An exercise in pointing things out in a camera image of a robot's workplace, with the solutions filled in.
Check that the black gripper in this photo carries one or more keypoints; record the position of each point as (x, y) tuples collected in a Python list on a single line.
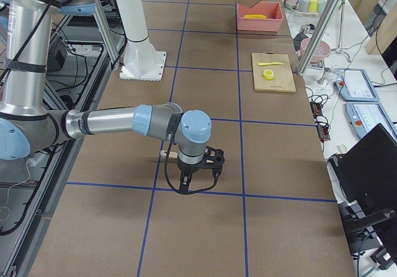
[(187, 168)]

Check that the black monitor with stand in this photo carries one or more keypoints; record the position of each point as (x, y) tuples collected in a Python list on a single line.
[(367, 178)]

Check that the yellow toy corn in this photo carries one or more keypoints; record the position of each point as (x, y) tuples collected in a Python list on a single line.
[(255, 16)]

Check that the pink cup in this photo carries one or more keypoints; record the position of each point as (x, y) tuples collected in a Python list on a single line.
[(290, 3)]

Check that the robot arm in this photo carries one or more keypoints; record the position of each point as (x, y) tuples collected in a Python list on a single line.
[(27, 127)]

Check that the black power strip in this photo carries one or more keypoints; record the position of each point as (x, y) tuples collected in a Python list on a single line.
[(321, 122)]

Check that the aluminium frame post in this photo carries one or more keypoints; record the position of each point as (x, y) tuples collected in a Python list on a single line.
[(323, 23)]

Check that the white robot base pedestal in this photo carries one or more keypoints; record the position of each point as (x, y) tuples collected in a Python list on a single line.
[(141, 60)]

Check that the dark grey cloth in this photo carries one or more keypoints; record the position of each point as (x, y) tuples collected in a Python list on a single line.
[(298, 39)]

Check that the wooden cutting board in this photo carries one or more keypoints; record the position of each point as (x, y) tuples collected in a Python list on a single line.
[(283, 81)]

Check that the lower teach pendant tablet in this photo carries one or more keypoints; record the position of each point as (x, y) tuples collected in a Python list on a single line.
[(364, 116)]

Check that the yellow cup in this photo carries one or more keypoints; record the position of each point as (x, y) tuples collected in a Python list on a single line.
[(313, 6)]

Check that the upper teach pendant tablet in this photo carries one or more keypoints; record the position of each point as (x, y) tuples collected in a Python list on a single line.
[(355, 85)]

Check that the pink plastic bin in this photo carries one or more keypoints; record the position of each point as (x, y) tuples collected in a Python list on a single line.
[(272, 10)]

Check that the small kitchen scale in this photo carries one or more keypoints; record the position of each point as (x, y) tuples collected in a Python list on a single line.
[(316, 66)]

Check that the small metal jigger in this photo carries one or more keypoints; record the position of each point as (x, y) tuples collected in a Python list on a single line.
[(307, 29)]

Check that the white tripod stand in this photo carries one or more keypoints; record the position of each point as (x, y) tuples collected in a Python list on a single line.
[(339, 50)]

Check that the yellow toy knife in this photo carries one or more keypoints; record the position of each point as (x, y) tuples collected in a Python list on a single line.
[(270, 63)]

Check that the yellow toy lemon slice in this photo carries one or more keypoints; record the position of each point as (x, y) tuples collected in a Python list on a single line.
[(268, 74)]

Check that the light blue cup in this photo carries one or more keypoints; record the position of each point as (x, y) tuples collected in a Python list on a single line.
[(304, 5)]

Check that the pink bowl with ice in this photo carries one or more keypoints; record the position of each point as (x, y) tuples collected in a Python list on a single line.
[(321, 52)]

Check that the teach pendant tablet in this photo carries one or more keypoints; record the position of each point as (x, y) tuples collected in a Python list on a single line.
[(364, 116), (355, 85)]

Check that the beige hand brush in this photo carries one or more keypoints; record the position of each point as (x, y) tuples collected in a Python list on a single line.
[(172, 155)]

